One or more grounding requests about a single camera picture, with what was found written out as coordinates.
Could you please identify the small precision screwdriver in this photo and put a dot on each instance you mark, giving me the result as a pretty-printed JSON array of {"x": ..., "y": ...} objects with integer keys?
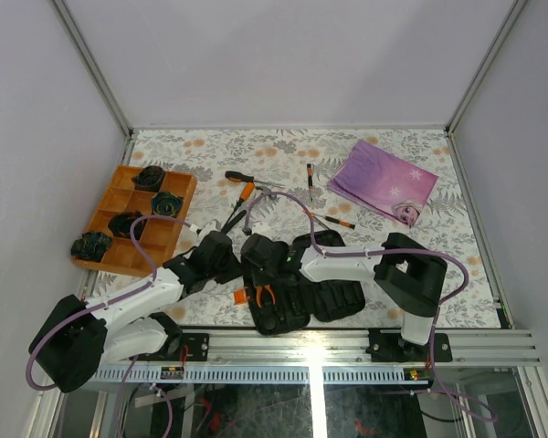
[{"x": 310, "y": 180}]

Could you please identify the black plastic tool case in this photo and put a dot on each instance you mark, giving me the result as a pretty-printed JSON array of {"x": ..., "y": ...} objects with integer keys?
[{"x": 299, "y": 299}]

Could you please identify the orange black utility tool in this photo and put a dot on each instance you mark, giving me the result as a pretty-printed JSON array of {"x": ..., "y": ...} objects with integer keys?
[{"x": 339, "y": 222}]

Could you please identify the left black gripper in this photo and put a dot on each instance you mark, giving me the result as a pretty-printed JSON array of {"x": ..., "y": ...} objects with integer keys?
[{"x": 236, "y": 268}]

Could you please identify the orange tipped metal file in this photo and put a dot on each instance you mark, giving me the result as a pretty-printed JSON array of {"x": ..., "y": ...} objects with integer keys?
[{"x": 318, "y": 221}]

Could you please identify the dark rolled band lower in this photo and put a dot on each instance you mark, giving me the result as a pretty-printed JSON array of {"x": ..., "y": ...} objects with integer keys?
[{"x": 120, "y": 225}]

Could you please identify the purple printed pouch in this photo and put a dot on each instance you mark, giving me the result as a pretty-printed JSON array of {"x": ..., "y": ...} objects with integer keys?
[{"x": 379, "y": 181}]

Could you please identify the dark rolled band top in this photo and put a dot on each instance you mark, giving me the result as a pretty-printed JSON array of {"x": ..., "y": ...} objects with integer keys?
[{"x": 149, "y": 179}]

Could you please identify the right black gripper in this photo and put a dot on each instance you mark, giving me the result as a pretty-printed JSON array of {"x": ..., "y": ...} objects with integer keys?
[{"x": 260, "y": 281}]

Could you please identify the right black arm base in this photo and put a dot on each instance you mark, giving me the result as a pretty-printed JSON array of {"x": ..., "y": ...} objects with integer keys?
[{"x": 387, "y": 346}]

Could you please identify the dark rolled band outside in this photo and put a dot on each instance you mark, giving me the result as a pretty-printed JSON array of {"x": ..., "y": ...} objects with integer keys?
[{"x": 92, "y": 246}]

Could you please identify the aluminium front rail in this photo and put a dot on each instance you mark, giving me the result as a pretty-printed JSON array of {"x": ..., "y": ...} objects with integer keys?
[{"x": 337, "y": 356}]

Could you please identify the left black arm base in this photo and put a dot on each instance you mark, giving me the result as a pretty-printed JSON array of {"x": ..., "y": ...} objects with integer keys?
[{"x": 185, "y": 347}]

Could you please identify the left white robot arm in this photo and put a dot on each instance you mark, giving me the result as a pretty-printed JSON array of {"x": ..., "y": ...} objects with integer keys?
[{"x": 79, "y": 337}]

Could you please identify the dark rolled band middle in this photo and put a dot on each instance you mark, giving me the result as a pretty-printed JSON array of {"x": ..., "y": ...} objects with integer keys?
[{"x": 166, "y": 204}]

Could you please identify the orange compartment tray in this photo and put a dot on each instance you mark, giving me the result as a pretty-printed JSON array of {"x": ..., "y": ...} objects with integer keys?
[{"x": 137, "y": 222}]

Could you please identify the orange handled pliers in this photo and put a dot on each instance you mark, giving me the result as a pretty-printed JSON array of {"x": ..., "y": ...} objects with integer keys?
[{"x": 264, "y": 294}]

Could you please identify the orange handled screwdriver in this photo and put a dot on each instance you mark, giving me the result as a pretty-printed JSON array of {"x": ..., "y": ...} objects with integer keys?
[{"x": 245, "y": 194}]

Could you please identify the dark rolled band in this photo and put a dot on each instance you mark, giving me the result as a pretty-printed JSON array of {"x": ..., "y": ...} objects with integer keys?
[
  {"x": 166, "y": 204},
  {"x": 120, "y": 225},
  {"x": 149, "y": 179}
]

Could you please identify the black handled screwdriver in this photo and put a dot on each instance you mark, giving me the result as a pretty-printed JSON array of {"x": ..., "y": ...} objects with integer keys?
[{"x": 239, "y": 177}]

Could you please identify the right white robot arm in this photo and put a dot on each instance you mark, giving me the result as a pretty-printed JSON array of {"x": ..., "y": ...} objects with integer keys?
[{"x": 411, "y": 275}]

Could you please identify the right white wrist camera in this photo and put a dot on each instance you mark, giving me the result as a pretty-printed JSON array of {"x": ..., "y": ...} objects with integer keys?
[{"x": 258, "y": 228}]

